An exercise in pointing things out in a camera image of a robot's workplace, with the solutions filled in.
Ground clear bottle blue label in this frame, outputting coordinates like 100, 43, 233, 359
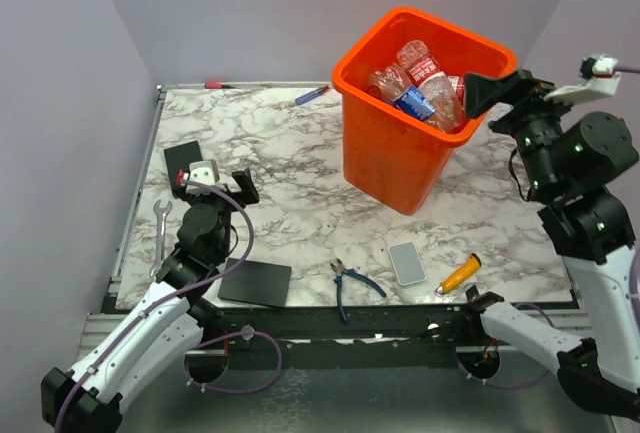
381, 64, 436, 122

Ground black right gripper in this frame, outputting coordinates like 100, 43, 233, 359
463, 65, 588, 193

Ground blue handled pliers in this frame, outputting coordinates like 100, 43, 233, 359
329, 258, 387, 325

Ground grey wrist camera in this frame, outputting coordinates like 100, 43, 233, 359
176, 160, 220, 191
544, 54, 621, 106

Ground red cap clear bottle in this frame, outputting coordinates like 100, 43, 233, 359
365, 70, 390, 103

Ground red label water bottle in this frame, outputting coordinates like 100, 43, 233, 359
396, 40, 464, 133

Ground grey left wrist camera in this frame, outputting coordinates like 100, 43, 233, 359
176, 160, 220, 191

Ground orange utility knife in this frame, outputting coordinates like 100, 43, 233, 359
434, 253, 482, 296

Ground grey metal tin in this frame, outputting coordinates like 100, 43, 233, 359
389, 242, 426, 286

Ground red screwdriver at back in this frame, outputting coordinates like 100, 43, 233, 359
204, 81, 237, 90

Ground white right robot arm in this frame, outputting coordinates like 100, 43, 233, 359
459, 69, 639, 420

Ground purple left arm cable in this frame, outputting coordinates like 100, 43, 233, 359
53, 178, 284, 433

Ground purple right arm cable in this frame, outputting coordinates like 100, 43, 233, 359
457, 65, 640, 389

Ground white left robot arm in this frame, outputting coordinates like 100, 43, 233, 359
41, 169, 259, 432

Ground silver wrench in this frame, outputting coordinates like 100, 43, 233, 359
149, 200, 172, 278

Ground black foam block left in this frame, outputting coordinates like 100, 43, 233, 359
163, 141, 203, 201

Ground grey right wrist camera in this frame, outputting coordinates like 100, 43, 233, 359
544, 54, 621, 106

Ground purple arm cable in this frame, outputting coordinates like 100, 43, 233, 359
53, 178, 284, 433
457, 65, 640, 389

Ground orange plastic bin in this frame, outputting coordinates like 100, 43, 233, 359
332, 7, 517, 215

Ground black foam pad front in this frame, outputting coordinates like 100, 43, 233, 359
218, 260, 292, 308

